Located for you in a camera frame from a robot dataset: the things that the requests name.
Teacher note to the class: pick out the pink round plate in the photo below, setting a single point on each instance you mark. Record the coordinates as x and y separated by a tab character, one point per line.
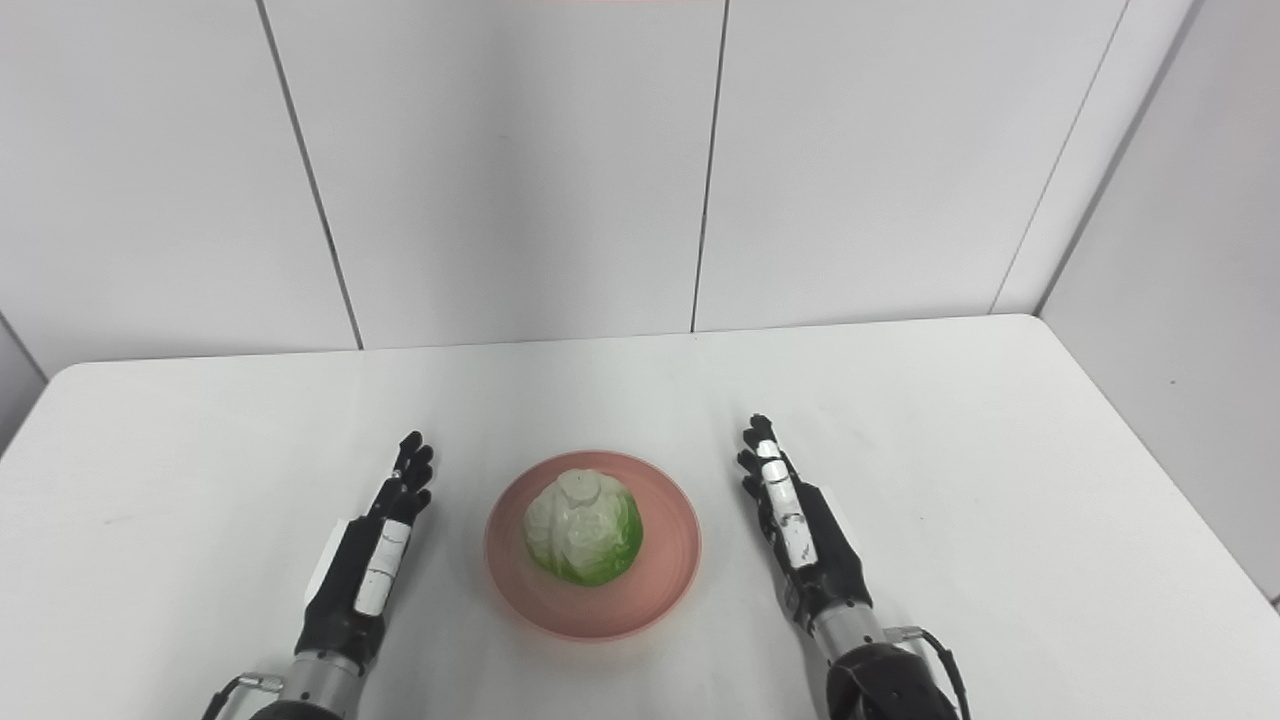
600	610

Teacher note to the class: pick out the green white toy cabbage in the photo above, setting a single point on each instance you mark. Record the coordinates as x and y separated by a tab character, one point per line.
585	525

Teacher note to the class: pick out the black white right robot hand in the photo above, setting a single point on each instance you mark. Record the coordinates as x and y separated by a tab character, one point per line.
815	560

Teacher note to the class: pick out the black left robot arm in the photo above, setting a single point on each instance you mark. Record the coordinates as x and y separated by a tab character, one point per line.
310	695

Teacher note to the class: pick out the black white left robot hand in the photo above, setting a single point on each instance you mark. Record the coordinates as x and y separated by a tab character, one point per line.
355	590

